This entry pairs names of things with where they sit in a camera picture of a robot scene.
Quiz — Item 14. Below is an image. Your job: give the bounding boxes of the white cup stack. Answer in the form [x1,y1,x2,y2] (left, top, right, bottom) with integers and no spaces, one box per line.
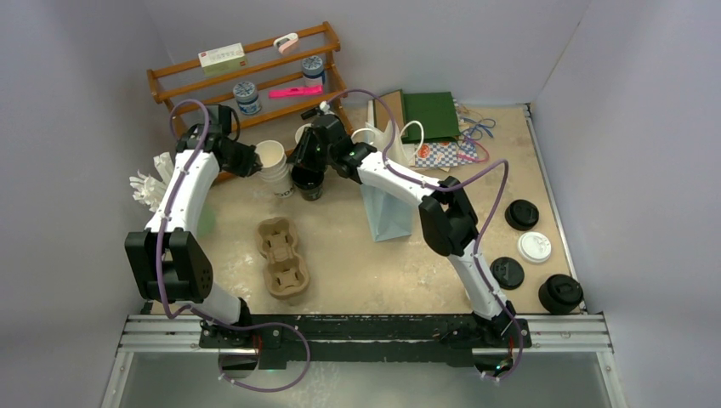
[294,123,311,144]
[256,140,294,199]

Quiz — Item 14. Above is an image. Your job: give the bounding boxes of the light blue paper bag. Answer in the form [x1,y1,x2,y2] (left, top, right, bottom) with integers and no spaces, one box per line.
[351,121,424,242]

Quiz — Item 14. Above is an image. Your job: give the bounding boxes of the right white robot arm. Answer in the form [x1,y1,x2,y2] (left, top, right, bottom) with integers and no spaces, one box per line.
[289,111,525,348]

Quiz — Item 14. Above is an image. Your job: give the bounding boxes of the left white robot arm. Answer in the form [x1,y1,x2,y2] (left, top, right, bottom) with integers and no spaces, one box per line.
[124,99,262,348]

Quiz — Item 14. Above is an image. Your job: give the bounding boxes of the black blue marker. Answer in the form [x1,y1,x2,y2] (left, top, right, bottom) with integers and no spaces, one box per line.
[300,106,325,121]

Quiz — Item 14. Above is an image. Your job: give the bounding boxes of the black paper cup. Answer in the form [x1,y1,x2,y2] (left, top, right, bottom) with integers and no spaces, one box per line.
[291,167,325,201]

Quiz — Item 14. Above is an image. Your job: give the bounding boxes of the pink marker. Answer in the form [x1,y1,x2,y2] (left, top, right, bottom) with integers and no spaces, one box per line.
[268,85,324,99]

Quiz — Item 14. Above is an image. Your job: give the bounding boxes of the left blue white jar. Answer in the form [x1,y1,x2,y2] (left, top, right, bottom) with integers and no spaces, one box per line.
[233,81,262,116]

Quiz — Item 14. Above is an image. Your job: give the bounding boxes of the blue white jar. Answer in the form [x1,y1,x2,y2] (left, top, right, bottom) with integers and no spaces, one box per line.
[233,81,262,116]
[301,55,326,88]

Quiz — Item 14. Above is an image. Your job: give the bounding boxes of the green straw holder cup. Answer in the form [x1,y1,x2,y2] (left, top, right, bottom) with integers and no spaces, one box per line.
[195,203,216,239]

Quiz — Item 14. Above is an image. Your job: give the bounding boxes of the right blue white jar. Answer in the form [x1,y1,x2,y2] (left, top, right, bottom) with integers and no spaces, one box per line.
[301,55,326,88]

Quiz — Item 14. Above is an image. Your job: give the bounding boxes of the white wrapped straws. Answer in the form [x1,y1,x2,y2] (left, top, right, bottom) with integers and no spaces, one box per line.
[128,152,174,213]

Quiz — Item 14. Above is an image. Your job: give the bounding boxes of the white green box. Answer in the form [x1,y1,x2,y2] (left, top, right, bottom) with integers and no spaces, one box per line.
[198,42,247,77]

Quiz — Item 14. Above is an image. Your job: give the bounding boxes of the checkered patterned paper bag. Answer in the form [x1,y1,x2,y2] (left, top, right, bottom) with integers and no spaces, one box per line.
[413,139,490,168]

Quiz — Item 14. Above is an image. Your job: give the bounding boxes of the pink white stapler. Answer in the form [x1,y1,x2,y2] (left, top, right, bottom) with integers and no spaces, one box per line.
[273,32,299,55]

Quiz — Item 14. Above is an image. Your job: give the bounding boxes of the brown pulp cup carrier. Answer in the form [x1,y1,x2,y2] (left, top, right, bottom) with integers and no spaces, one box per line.
[255,217,310,300]

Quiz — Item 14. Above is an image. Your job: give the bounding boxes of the black cup lid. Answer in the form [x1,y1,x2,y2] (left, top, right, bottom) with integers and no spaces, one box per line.
[490,257,525,290]
[504,199,540,231]

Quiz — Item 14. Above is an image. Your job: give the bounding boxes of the stacked black cup lids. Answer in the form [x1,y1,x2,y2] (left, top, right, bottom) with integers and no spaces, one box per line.
[538,274,584,315]

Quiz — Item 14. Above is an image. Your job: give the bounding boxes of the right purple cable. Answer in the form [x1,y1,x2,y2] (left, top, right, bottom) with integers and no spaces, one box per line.
[321,88,525,384]

